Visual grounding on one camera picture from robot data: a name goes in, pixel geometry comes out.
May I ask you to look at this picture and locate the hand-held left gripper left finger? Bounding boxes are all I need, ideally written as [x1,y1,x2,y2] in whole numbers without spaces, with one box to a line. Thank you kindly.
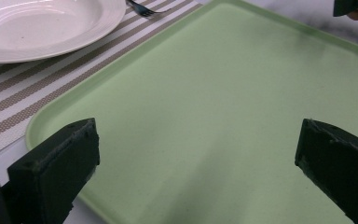
[1,118,101,224]

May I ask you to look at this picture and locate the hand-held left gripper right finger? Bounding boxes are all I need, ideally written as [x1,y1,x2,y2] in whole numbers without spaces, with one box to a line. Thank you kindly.
[294,118,358,224]

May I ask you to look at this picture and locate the striped woven placemat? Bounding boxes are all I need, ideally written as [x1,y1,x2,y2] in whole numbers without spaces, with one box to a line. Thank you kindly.
[0,0,203,165]

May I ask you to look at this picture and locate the light green plastic tray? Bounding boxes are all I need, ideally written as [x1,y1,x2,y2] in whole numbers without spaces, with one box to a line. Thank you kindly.
[25,0,358,224]

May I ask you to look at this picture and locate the white ceramic plate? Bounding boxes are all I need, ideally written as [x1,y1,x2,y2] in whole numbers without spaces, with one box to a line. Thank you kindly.
[0,0,128,64]

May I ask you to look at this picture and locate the metal fork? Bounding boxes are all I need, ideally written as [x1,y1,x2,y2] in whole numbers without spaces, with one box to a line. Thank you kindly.
[126,0,171,19]

